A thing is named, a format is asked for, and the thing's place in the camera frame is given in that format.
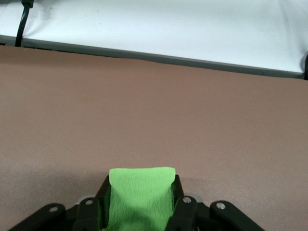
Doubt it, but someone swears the green foam cube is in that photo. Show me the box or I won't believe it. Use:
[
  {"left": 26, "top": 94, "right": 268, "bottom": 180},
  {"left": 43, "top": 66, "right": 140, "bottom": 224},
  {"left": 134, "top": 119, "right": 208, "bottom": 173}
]
[{"left": 108, "top": 166, "right": 176, "bottom": 231}]

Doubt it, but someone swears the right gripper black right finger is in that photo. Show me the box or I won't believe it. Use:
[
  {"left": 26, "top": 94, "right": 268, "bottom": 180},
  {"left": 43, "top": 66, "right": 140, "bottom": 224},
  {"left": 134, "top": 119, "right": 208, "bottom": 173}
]
[{"left": 165, "top": 174, "right": 199, "bottom": 231}]

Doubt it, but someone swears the table edge strip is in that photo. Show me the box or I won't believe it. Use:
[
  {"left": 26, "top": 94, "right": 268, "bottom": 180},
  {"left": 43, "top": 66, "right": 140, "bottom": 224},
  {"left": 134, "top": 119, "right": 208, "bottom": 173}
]
[{"left": 0, "top": 34, "right": 308, "bottom": 79}]

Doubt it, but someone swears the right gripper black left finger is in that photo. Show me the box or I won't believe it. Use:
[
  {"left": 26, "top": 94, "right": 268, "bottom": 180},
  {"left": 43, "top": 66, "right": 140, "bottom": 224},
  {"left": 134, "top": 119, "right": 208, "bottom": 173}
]
[{"left": 71, "top": 175, "right": 111, "bottom": 231}]

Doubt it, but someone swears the black cable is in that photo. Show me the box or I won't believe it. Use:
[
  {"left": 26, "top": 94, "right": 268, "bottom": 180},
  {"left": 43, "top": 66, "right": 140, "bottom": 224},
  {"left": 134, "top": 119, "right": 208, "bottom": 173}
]
[{"left": 14, "top": 0, "right": 35, "bottom": 48}]

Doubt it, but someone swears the brown table cover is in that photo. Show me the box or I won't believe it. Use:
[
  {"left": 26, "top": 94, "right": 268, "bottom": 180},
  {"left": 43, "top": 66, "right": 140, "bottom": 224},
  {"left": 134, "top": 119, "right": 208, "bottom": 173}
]
[{"left": 0, "top": 45, "right": 308, "bottom": 231}]

